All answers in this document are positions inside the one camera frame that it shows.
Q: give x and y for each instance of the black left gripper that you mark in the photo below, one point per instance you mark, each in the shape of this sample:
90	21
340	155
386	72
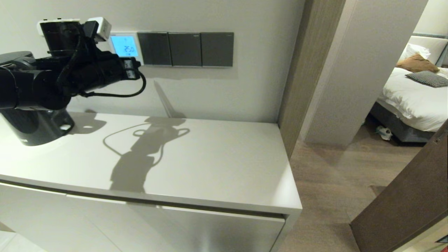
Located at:
98	70

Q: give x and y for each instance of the white wall thermostat panel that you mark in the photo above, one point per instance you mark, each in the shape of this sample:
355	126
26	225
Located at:
125	45

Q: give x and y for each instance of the black electric kettle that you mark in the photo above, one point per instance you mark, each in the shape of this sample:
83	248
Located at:
38	129

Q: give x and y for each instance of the white cabinet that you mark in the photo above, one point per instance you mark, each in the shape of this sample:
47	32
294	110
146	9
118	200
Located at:
210	164

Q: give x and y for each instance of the narrow white cabinet door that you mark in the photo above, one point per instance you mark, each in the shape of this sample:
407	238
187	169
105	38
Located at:
42	220

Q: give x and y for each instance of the wide white cabinet door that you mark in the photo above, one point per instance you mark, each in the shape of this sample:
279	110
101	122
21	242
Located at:
210	231

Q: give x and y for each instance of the white slippers on floor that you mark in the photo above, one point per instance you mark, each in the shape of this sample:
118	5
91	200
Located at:
384	133

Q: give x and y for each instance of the dark grey bed base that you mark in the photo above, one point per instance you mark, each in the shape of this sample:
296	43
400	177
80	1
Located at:
392	124

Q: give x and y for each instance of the small white pillow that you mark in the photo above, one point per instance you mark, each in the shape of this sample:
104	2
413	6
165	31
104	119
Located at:
414	51

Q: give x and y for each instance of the brown cushion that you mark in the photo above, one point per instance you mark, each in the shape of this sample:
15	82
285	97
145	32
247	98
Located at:
416	64

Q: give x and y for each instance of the white bed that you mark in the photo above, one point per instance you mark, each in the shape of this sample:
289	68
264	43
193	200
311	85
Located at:
416	101

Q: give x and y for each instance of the checkered grey cushion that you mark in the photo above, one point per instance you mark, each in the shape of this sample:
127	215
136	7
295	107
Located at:
428	79

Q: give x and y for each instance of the large white pillow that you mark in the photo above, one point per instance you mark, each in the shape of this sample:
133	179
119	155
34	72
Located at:
434	46

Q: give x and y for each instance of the brown wooden door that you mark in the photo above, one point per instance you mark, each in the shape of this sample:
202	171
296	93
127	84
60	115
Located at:
406	203

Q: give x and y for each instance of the dark grey multi-rocker wall switch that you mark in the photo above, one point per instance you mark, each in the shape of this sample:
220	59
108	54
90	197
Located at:
155	49

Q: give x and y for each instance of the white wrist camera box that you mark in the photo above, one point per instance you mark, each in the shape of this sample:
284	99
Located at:
100	28

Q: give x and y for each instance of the glossy black white-edged bracket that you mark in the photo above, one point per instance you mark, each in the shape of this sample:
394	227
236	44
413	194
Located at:
59	35

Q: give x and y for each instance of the wooden door frame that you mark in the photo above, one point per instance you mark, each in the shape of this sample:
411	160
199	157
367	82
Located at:
308	70

